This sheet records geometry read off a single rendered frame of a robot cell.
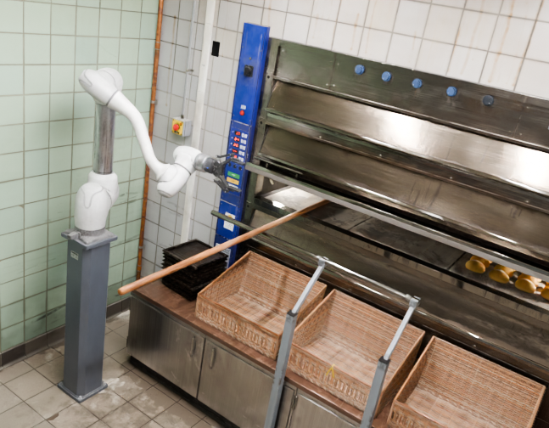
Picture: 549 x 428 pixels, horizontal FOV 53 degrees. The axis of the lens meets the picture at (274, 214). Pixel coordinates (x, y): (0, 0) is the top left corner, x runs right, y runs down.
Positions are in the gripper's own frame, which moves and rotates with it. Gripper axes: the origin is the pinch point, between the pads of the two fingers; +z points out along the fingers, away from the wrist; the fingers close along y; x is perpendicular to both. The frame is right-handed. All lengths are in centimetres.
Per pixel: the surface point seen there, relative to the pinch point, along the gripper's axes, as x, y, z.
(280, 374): 5, 87, 45
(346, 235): -55, 32, 37
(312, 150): -56, -7, 5
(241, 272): -46, 76, -21
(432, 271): -55, 32, 86
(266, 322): -32, 90, 11
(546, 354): -55, 49, 147
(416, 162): -55, -19, 64
